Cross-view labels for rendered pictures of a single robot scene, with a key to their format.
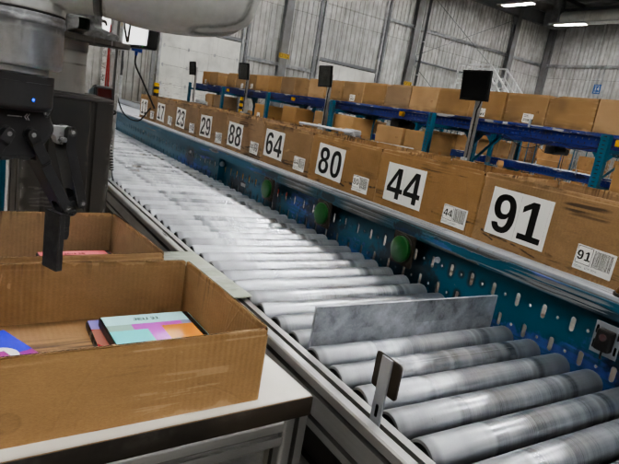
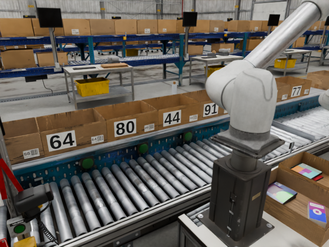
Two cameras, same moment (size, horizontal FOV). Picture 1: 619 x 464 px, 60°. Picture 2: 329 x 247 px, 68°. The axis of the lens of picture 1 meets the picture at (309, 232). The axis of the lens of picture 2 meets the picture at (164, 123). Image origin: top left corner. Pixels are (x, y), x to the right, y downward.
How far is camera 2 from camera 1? 2.17 m
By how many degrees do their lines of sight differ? 83
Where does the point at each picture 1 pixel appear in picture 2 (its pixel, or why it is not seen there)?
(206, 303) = (287, 164)
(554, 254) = (220, 112)
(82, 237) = not seen: hidden behind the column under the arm
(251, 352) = (306, 156)
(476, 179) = (198, 104)
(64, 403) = not seen: outside the picture
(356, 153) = (143, 117)
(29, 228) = (275, 206)
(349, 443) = not seen: hidden behind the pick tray
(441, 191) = (187, 112)
